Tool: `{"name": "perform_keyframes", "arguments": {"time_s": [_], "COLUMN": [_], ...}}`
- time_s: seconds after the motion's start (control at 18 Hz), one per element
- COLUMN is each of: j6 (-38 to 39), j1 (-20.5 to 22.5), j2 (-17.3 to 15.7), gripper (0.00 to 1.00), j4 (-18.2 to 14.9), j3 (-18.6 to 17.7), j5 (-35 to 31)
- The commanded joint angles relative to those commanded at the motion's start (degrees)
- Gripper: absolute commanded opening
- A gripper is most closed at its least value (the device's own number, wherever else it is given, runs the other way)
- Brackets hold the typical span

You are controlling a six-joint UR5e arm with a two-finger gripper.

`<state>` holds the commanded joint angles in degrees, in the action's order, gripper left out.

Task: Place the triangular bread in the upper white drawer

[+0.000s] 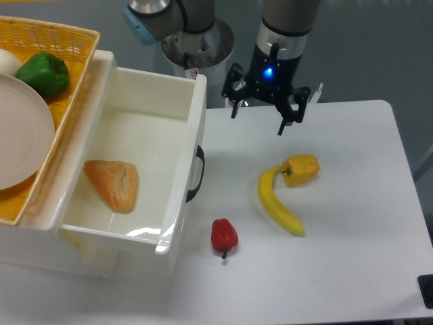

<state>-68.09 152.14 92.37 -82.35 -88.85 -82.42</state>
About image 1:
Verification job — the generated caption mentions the yellow bell pepper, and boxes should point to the yellow bell pepper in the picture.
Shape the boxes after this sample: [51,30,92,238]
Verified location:
[281,154,320,187]

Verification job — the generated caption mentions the red bell pepper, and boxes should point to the red bell pepper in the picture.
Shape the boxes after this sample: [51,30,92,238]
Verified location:
[211,218,239,259]

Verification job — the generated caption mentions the pink plate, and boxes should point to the pink plate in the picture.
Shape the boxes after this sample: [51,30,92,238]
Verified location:
[1,74,55,190]

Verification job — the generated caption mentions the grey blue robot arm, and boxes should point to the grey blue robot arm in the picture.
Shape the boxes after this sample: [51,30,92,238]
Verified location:
[123,1,319,133]

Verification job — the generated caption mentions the upper white drawer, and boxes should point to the upper white drawer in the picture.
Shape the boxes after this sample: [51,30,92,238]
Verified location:
[58,66,208,255]

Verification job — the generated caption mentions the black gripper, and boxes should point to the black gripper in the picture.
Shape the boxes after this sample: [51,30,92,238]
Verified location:
[221,43,311,136]

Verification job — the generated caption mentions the black drawer handle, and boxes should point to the black drawer handle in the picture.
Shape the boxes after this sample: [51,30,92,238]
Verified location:
[185,145,206,202]

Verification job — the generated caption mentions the white onion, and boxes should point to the white onion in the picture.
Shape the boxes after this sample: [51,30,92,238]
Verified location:
[0,49,23,77]

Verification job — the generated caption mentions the yellow woven basket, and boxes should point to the yellow woven basket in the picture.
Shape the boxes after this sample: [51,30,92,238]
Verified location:
[1,16,100,226]

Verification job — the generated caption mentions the triangle bread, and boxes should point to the triangle bread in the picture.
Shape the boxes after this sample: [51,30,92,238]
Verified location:
[83,160,139,213]

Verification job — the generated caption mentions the black object at table edge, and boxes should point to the black object at table edge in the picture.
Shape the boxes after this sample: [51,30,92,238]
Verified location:
[417,274,433,309]

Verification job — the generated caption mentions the green bell pepper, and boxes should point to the green bell pepper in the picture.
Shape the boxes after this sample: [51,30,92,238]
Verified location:
[16,52,70,98]

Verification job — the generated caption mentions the yellow banana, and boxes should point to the yellow banana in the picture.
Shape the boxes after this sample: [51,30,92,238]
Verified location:
[257,165,305,236]

